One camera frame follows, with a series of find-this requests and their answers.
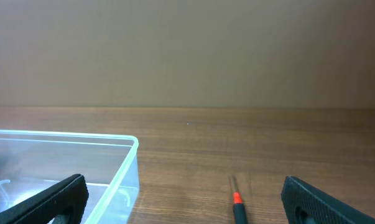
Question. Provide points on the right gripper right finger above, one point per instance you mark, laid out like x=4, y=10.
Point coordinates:
x=303, y=203

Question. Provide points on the red black screwdriver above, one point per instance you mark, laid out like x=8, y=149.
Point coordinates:
x=239, y=211

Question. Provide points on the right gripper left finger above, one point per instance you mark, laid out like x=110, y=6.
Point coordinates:
x=63, y=202

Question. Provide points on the clear plastic container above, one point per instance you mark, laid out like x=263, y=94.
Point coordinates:
x=32, y=161

